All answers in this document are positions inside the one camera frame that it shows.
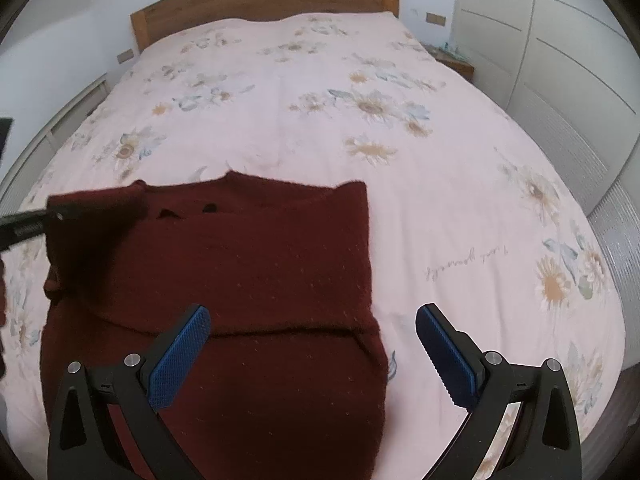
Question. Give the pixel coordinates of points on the wooden nightstand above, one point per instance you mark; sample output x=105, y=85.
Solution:
x=457, y=64

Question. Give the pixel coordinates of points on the ribbed translucent panel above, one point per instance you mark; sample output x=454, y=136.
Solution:
x=617, y=250

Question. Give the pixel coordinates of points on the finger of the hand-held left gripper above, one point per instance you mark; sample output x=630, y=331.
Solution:
x=35, y=217

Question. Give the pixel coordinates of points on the white wardrobe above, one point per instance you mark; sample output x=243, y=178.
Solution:
x=550, y=60

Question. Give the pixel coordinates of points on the wooden headboard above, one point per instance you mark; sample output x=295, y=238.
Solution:
x=250, y=0

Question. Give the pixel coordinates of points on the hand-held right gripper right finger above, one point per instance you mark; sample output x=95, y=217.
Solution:
x=447, y=355

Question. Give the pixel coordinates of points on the beige wall switch plate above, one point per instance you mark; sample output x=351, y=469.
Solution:
x=435, y=18
x=125, y=55

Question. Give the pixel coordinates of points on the dark flat object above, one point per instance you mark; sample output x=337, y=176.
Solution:
x=5, y=137

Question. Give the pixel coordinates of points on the pink floral bedspread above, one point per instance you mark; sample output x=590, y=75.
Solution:
x=350, y=185

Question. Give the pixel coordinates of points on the teal items on nightstand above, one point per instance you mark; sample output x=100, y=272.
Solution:
x=447, y=49

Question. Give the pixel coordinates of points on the dark red knitted sweater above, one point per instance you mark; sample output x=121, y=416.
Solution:
x=250, y=260

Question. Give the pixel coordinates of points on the white window ledge cabinet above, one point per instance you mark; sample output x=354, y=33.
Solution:
x=65, y=120

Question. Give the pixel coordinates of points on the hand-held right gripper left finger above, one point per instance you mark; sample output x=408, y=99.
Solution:
x=180, y=355

